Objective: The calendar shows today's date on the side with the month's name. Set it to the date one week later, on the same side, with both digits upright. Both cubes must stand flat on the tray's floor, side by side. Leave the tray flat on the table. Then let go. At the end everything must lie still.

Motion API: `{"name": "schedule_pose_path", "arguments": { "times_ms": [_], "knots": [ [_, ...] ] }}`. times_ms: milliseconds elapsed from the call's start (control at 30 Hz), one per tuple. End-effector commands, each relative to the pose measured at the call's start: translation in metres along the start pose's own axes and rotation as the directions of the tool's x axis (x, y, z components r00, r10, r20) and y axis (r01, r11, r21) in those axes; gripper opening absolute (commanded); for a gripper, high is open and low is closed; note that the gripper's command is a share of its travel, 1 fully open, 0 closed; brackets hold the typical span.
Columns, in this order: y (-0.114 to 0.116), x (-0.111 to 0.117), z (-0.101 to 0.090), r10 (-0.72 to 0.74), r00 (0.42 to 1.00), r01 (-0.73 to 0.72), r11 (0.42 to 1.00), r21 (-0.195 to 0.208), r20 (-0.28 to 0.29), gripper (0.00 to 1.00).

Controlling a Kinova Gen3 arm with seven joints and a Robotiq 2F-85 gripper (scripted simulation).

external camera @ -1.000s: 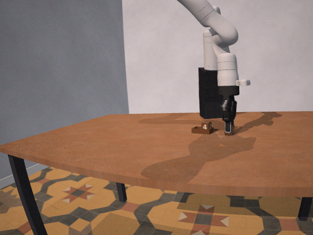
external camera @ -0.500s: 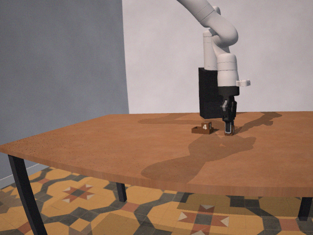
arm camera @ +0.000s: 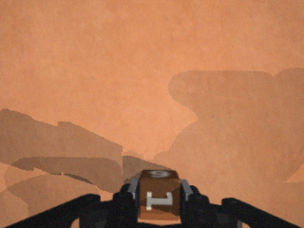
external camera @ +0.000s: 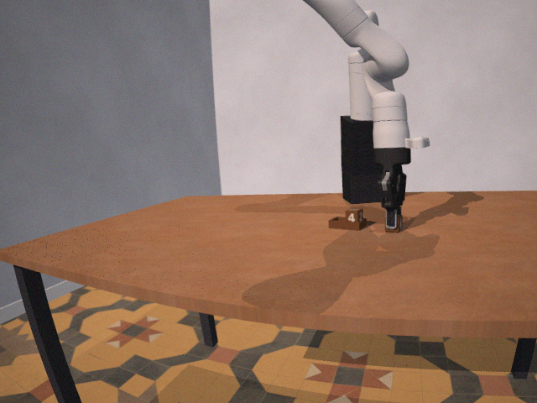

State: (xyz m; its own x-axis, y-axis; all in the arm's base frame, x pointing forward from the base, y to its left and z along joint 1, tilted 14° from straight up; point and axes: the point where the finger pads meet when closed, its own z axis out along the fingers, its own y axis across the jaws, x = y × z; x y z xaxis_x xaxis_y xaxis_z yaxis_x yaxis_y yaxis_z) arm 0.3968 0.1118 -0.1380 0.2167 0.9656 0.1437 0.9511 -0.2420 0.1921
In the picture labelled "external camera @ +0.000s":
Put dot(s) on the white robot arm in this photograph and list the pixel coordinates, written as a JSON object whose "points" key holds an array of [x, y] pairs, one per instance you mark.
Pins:
{"points": [[380, 60]]}

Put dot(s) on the brown rectangular tray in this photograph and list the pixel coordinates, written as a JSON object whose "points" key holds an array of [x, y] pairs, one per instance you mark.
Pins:
{"points": [[340, 223]]}

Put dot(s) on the brown digit cube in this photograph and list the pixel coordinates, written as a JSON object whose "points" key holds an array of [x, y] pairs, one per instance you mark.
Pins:
{"points": [[354, 215], [399, 225]]}

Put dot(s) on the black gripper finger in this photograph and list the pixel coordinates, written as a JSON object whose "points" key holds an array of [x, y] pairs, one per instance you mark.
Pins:
{"points": [[402, 193], [386, 192]]}

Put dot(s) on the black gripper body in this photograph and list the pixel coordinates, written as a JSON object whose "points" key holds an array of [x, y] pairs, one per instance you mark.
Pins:
{"points": [[391, 158]]}

